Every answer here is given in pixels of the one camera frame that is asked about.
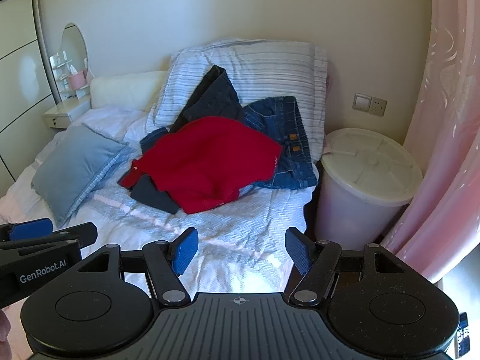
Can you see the striped pillow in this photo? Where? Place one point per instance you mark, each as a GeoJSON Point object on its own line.
{"type": "Point", "coordinates": [270, 67]}

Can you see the blue denim jeans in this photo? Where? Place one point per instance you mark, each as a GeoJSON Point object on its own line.
{"type": "Point", "coordinates": [277, 120]}

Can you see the beige wall switch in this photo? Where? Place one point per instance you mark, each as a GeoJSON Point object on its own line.
{"type": "Point", "coordinates": [362, 102]}

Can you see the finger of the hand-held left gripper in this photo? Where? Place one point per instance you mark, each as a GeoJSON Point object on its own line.
{"type": "Point", "coordinates": [32, 228]}
{"type": "Point", "coordinates": [75, 234]}

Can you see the bed with white quilt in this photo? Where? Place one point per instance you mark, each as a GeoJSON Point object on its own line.
{"type": "Point", "coordinates": [232, 232]}

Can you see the white wall socket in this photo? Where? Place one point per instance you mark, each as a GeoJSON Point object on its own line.
{"type": "Point", "coordinates": [378, 107]}

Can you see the light blue pillow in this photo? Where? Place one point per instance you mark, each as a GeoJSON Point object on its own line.
{"type": "Point", "coordinates": [75, 168]}

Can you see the pink box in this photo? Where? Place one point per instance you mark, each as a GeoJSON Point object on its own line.
{"type": "Point", "coordinates": [77, 80]}

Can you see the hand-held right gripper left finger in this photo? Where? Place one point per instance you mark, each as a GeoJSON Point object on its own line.
{"type": "Point", "coordinates": [186, 249]}

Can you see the white bedside table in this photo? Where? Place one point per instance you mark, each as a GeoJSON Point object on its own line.
{"type": "Point", "coordinates": [63, 114]}

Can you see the white wardrobe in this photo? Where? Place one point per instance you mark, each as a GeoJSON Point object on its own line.
{"type": "Point", "coordinates": [18, 82]}

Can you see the round mirror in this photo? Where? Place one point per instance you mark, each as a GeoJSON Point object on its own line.
{"type": "Point", "coordinates": [73, 41]}

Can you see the small dark blue object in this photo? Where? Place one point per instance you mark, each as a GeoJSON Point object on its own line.
{"type": "Point", "coordinates": [462, 333]}

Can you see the dark navy garment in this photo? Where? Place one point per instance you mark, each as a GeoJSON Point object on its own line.
{"type": "Point", "coordinates": [213, 97]}

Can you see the pink curtain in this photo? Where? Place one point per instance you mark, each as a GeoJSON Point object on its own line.
{"type": "Point", "coordinates": [450, 120]}

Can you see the white lidded bucket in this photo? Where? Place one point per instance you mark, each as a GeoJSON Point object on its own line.
{"type": "Point", "coordinates": [360, 195]}

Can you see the red knitted sweater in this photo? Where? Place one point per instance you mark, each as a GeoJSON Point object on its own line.
{"type": "Point", "coordinates": [210, 157]}

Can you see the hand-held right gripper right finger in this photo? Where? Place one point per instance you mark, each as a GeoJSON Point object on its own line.
{"type": "Point", "coordinates": [297, 249]}

